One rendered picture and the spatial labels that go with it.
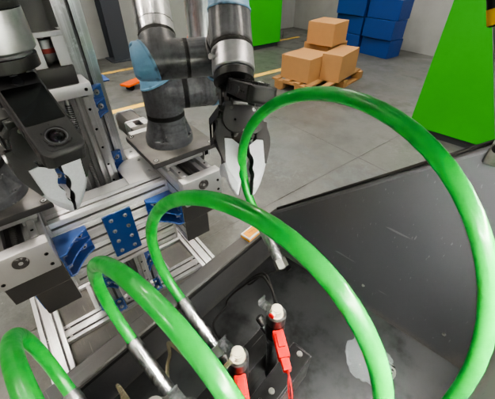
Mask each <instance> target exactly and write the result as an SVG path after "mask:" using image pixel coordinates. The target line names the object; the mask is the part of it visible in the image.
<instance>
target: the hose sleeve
mask: <svg viewBox="0 0 495 399"><path fill-rule="evenodd" d="M259 233H260V235H261V237H262V239H263V241H264V243H265V245H266V247H267V250H268V251H269V254H270V255H271V257H272V259H273V260H274V261H275V260H279V259H280V258H282V257H283V254H282V252H281V251H280V248H279V246H278V244H277V243H276V242H274V241H273V240H272V239H271V238H270V237H268V236H267V235H265V234H263V233H262V232H260V231H259Z"/></svg>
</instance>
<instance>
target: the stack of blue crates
mask: <svg viewBox="0 0 495 399"><path fill-rule="evenodd" d="M413 3H414V0H339V1H338V7H337V13H338V15H337V18H339V19H346V20H349V23H348V31H347V36H346V40H347V41H348V42H347V45H348V46H354V47H360V51H359V53H363V54H365V55H371V56H374V57H378V58H381V59H390V58H393V57H396V56H398V55H399V52H400V49H401V46H402V41H403V39H402V37H403V35H404V31H405V29H406V24H407V21H408V20H407V19H409V16H410V14H411V10H412V8H413Z"/></svg>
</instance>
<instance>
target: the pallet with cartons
mask: <svg viewBox="0 0 495 399"><path fill-rule="evenodd" d="M348 23H349V20H346V19H339V18H331V17H321V18H318V19H314V20H312V21H309V25H308V32H307V41H305V43H304V47H303V48H300V49H297V50H294V51H290V52H287V53H284V54H282V64H281V74H278V75H276V76H274V77H272V79H275V85H274V86H275V87H276V88H277V89H284V88H286V87H288V86H294V89H299V88H304V87H309V86H319V85H321V84H323V83H325V82H326V84H324V85H323V86H333V85H334V86H336V87H341V88H345V87H346V86H349V85H351V84H352V83H353V82H355V81H357V80H359V79H360V78H362V75H363V70H360V68H356V63H357V59H358V54H359V51H360V47H354V46H348V45H347V42H348V41H347V40H346V36H347V31H348ZM350 75H351V78H350V79H348V80H347V79H345V78H347V77H349V76H350ZM282 78H285V79H282ZM303 83H306V85H305V84H303Z"/></svg>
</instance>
